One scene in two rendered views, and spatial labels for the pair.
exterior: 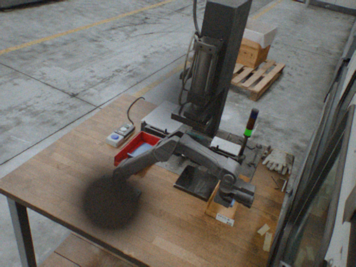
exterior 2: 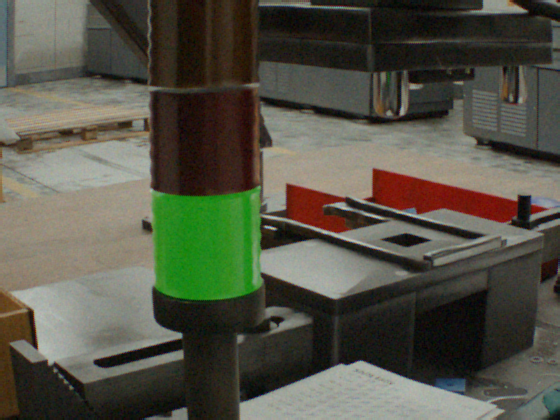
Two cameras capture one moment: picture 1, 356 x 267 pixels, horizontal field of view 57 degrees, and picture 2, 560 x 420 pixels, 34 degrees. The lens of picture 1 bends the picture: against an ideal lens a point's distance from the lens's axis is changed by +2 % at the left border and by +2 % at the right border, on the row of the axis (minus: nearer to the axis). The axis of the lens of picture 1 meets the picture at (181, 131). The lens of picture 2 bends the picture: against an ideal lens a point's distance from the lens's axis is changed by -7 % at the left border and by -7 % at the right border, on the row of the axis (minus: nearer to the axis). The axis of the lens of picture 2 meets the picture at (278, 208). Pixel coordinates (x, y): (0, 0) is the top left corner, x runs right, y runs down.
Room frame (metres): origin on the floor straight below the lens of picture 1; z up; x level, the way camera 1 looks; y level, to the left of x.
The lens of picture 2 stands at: (1.58, -0.60, 1.15)
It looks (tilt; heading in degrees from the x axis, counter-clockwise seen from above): 14 degrees down; 122
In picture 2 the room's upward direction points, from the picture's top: straight up
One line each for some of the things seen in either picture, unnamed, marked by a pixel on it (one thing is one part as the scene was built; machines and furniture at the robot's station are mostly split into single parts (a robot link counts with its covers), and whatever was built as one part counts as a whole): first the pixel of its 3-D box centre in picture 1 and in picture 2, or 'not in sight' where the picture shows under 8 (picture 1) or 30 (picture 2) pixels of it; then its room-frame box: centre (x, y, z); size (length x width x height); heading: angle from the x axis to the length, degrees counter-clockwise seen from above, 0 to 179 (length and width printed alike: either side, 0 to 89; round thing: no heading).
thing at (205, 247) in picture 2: (248, 131); (206, 236); (1.39, -0.34, 1.07); 0.04 x 0.04 x 0.03
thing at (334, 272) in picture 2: (189, 141); (399, 253); (1.33, -0.05, 0.98); 0.20 x 0.10 x 0.01; 71
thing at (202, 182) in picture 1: (196, 182); (98, 321); (1.12, -0.12, 0.91); 0.17 x 0.16 x 0.02; 71
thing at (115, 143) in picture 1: (114, 141); not in sight; (1.32, 0.33, 0.90); 0.07 x 0.07 x 0.06; 71
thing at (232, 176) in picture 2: (250, 125); (203, 135); (1.39, -0.34, 1.10); 0.04 x 0.04 x 0.03
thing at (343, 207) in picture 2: not in sight; (366, 215); (1.26, 0.03, 0.98); 0.07 x 0.02 x 0.01; 161
